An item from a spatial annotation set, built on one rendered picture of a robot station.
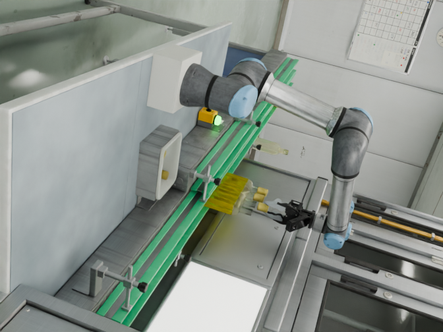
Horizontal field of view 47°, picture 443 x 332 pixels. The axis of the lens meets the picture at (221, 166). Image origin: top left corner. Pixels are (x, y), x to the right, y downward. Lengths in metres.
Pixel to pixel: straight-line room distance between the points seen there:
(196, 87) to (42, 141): 0.63
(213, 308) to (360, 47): 6.36
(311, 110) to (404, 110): 6.34
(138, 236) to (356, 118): 0.85
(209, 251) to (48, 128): 1.01
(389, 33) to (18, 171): 6.92
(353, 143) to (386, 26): 6.08
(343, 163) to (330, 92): 6.39
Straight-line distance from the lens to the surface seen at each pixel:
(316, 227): 2.15
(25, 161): 1.24
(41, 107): 1.23
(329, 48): 7.92
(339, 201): 1.85
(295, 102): 1.81
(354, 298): 2.15
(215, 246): 2.12
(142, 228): 1.85
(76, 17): 2.34
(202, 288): 1.92
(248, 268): 2.05
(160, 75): 1.72
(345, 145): 1.74
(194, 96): 1.73
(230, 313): 1.86
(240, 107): 1.69
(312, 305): 2.05
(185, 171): 2.02
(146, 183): 1.87
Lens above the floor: 1.40
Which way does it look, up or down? 12 degrees down
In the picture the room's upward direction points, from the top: 108 degrees clockwise
